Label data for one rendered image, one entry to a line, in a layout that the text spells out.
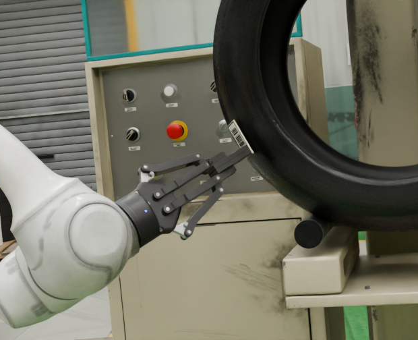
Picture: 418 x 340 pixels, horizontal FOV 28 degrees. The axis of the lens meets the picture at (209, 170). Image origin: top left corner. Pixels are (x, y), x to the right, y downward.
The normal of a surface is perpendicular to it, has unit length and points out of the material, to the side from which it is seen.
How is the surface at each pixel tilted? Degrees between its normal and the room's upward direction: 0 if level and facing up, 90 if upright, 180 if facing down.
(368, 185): 100
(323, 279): 90
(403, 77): 90
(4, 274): 54
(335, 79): 90
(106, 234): 81
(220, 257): 90
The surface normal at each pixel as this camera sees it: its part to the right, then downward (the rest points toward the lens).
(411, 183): -0.21, 0.25
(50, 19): -0.08, 0.06
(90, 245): 0.51, -0.21
